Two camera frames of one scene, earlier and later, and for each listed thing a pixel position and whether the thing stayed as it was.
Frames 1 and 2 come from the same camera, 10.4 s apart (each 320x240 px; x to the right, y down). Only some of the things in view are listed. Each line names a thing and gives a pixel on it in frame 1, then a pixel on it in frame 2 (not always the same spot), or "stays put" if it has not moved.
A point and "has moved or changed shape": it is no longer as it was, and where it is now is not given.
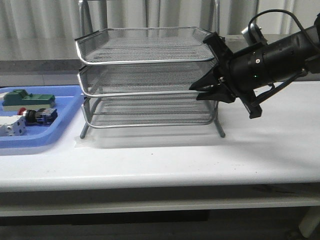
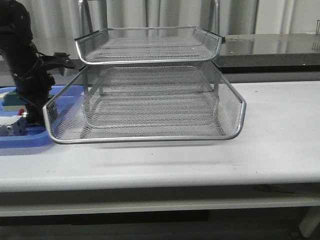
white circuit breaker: (13, 125) stays put
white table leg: (310, 221) stays put
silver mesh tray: (143, 45) stays put
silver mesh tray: (131, 80) has moved or changed shape
